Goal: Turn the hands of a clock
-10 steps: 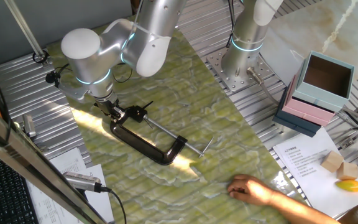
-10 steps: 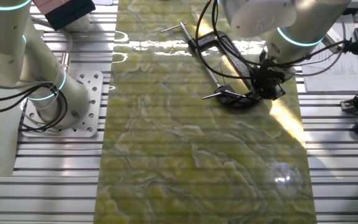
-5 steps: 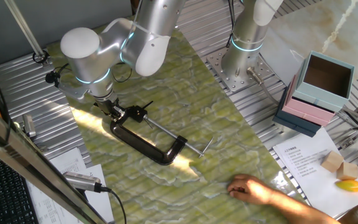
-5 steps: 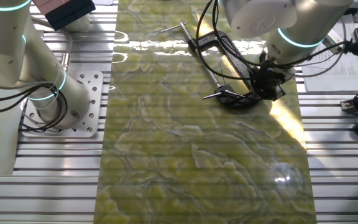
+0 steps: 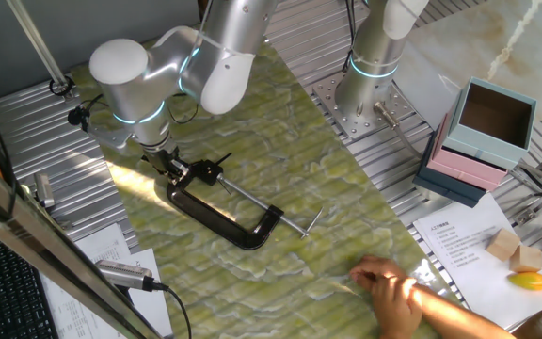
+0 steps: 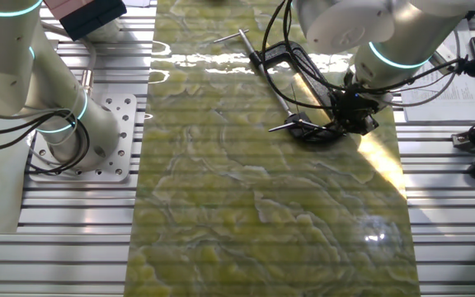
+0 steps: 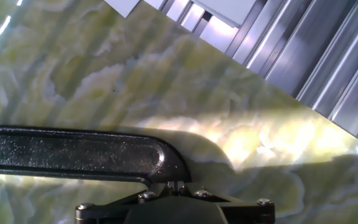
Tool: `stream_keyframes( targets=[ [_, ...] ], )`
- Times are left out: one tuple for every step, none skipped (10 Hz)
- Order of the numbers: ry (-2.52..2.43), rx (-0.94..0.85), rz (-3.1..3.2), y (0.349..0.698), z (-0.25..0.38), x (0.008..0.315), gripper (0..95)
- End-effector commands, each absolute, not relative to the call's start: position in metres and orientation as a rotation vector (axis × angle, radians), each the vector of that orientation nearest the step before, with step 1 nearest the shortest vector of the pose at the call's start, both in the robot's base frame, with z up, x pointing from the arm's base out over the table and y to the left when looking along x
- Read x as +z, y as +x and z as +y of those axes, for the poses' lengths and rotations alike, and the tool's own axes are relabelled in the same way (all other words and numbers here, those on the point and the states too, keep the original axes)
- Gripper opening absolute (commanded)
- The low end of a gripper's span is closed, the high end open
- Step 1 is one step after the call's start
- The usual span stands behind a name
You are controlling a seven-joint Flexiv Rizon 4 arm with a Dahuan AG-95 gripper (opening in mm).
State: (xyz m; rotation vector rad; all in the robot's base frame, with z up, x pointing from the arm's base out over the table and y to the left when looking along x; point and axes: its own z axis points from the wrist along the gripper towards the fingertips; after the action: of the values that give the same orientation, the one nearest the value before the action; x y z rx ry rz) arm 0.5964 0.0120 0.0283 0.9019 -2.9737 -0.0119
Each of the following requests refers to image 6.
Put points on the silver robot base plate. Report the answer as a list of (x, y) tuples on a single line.
[(118, 123)]

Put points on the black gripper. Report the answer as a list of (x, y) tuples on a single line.
[(359, 105)]

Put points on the silver wrist camera with plug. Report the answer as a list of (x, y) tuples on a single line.
[(473, 68)]

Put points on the green marble pattern mat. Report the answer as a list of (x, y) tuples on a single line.
[(221, 206)]

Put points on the printed table paper sheet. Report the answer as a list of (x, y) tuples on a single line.
[(448, 103)]

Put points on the black C-clamp with steel screw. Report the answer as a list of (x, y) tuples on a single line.
[(274, 51)]

